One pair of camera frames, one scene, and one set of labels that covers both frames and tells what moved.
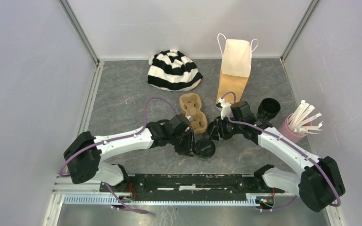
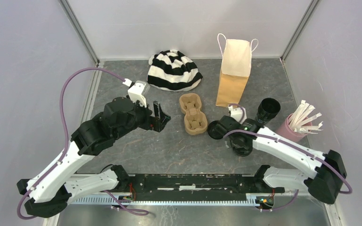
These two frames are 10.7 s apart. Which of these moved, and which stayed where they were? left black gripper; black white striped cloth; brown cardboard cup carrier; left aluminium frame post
Moved: left black gripper
Stayed: brown cardboard cup carrier; left aluminium frame post; black white striped cloth
